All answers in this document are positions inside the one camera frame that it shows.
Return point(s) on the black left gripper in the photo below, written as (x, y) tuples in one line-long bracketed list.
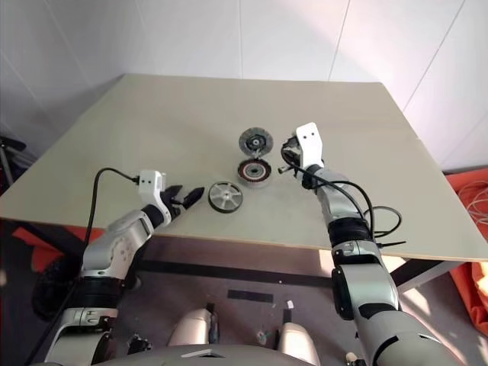
[(174, 207)]

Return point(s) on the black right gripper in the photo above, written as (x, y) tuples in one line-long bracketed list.
[(294, 152)]

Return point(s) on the grey toothed gear wheel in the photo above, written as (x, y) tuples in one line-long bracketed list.
[(248, 143)]

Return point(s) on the silver spoked rotor black rim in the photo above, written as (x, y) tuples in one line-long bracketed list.
[(225, 196)]

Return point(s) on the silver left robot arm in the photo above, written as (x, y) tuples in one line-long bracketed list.
[(122, 244)]

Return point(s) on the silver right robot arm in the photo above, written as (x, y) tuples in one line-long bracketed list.
[(358, 289)]

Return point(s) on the black floor tape strip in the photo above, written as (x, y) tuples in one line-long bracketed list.
[(249, 295)]

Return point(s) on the beige rounded robot knee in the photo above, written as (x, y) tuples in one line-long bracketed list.
[(188, 328), (297, 341)]

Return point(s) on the black zip tie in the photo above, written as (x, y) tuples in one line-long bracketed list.
[(392, 243)]

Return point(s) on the orange fabric cover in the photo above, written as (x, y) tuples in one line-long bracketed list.
[(476, 297), (49, 248)]

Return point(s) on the small white floor tag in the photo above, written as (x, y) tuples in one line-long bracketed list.
[(290, 304)]

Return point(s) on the silver robot torso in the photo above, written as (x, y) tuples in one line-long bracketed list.
[(190, 357)]

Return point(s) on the black fuzzy round object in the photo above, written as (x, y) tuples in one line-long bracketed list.
[(47, 293)]

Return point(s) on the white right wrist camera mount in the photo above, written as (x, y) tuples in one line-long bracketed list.
[(309, 143)]

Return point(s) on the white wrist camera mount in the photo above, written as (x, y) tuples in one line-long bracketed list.
[(309, 143), (148, 183)]

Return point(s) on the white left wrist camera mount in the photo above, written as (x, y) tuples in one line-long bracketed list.
[(148, 183)]

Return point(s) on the black table frame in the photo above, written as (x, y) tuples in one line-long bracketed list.
[(228, 271)]

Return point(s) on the black folding cart frame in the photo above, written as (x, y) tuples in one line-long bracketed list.
[(9, 152)]

